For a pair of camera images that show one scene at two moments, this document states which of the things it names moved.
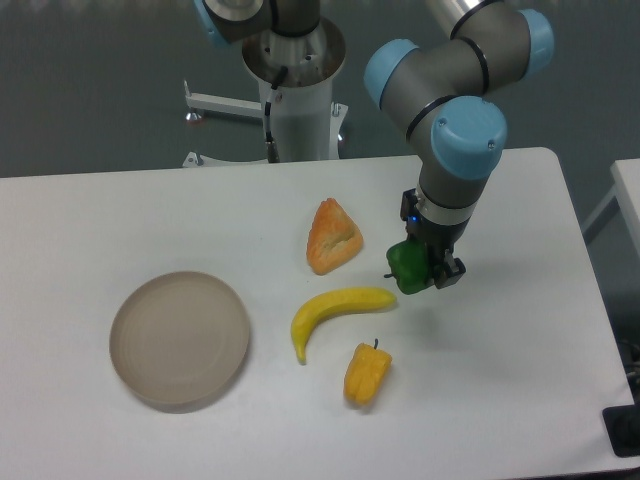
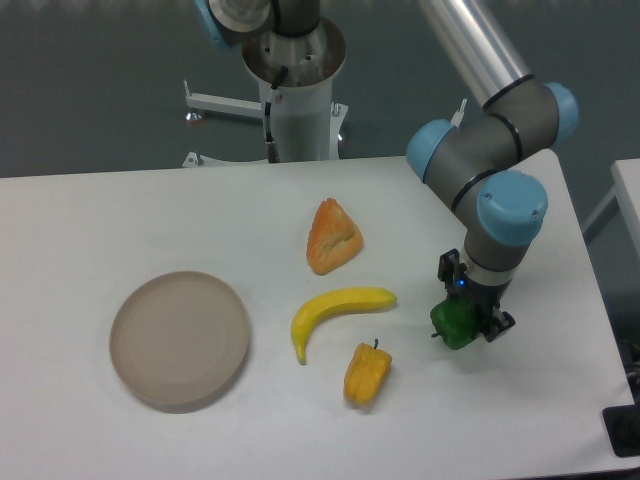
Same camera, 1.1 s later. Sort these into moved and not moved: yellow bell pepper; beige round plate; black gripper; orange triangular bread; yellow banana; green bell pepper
Moved: green bell pepper; black gripper
Not moved: orange triangular bread; yellow banana; beige round plate; yellow bell pepper
